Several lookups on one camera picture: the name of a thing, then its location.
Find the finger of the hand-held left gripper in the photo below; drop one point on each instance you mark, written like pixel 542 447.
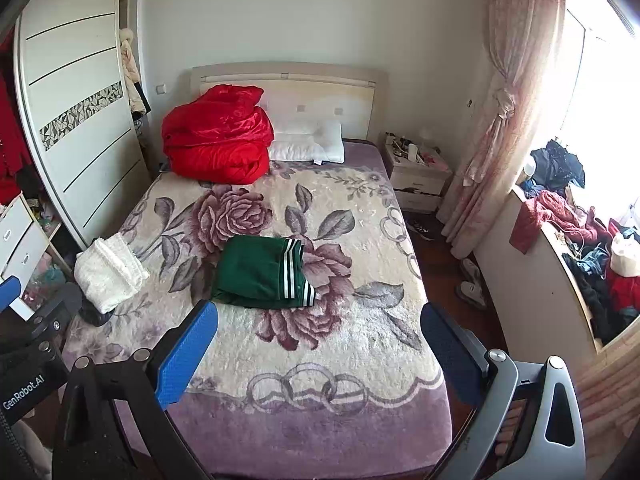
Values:
pixel 57 312
pixel 10 292

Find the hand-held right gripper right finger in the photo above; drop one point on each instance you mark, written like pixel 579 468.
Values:
pixel 450 355

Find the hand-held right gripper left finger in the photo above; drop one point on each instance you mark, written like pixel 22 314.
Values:
pixel 185 360

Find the green varsity jacket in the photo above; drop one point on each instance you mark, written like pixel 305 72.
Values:
pixel 250 270

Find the person's left forearm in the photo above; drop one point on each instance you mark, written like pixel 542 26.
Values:
pixel 32 452

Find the colourful folded clothes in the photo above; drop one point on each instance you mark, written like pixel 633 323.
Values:
pixel 42 280

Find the red hanging clothes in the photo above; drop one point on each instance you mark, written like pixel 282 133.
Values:
pixel 10 135

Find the pile of mixed clothes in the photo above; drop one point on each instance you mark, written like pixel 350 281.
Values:
pixel 590 280

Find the dark cloth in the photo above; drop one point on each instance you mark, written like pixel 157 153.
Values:
pixel 95 316

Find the white slipper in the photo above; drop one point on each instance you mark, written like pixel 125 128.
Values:
pixel 471 270
pixel 471 294

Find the white folded fluffy blanket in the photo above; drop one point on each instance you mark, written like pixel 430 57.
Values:
pixel 110 272

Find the white wooden cabinet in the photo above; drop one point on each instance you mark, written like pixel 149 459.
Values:
pixel 530 285

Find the black shoe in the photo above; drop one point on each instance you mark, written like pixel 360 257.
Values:
pixel 420 230

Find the floral rose blanket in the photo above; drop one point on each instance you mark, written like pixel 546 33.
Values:
pixel 320 360

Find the red knit garment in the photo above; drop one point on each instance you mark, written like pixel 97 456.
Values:
pixel 550 215

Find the white nightstand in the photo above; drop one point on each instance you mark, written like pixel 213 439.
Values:
pixel 417 180

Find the white bottle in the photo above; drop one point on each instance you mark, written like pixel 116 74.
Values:
pixel 413 152

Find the white wardrobe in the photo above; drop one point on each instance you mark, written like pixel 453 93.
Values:
pixel 80 85
pixel 75 35

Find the red quilt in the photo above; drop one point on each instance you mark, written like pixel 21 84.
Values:
pixel 215 135

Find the white pillow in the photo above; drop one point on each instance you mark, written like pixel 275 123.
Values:
pixel 305 145

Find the beige hanging coat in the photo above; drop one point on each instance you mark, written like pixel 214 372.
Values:
pixel 131 75

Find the pink patterned curtain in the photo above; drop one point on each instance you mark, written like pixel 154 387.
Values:
pixel 505 60

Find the white wooden bed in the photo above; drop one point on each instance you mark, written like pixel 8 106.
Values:
pixel 300 80

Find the window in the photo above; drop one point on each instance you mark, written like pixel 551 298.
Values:
pixel 605 85

